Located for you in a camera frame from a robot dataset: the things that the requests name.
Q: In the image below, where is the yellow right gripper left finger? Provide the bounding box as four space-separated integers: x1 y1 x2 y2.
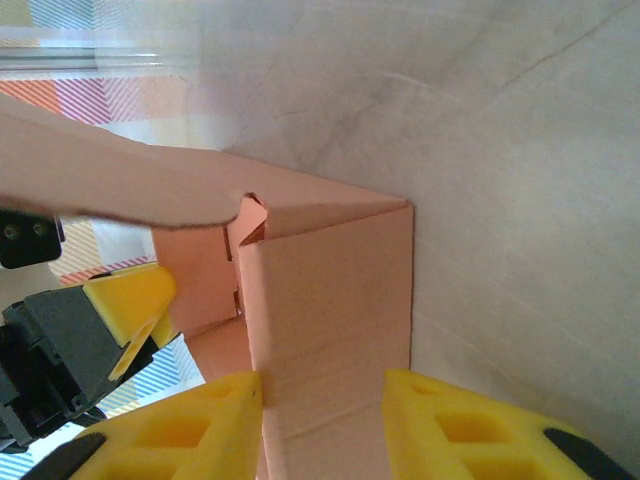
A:
29 370 265 480

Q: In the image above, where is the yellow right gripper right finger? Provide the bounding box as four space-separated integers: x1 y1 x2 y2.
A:
381 368 640 480

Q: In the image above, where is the aluminium side rail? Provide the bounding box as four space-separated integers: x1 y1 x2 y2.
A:
0 44 201 76

